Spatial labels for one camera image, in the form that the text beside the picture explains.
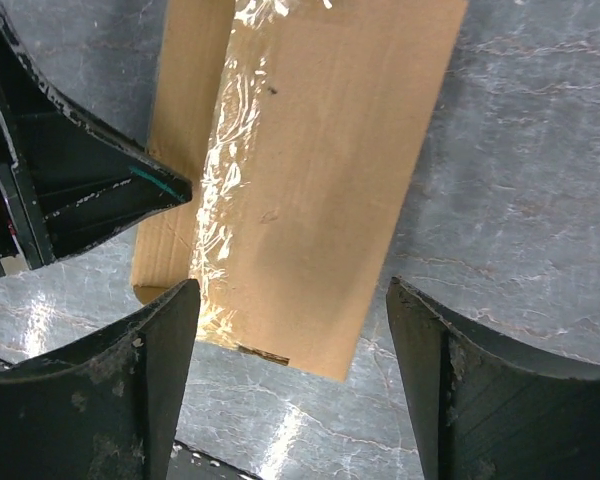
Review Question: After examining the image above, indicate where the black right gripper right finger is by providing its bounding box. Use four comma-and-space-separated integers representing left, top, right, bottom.
386, 278, 600, 479

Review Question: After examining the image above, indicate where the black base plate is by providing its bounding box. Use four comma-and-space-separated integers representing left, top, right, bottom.
166, 440, 261, 480

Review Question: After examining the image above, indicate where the brown cardboard express box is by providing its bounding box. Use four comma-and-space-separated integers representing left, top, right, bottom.
130, 1, 467, 381

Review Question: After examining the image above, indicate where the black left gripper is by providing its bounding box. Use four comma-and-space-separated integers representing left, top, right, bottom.
0, 9, 192, 278

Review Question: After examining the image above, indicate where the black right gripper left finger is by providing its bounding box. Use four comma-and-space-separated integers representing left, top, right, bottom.
0, 279, 200, 479

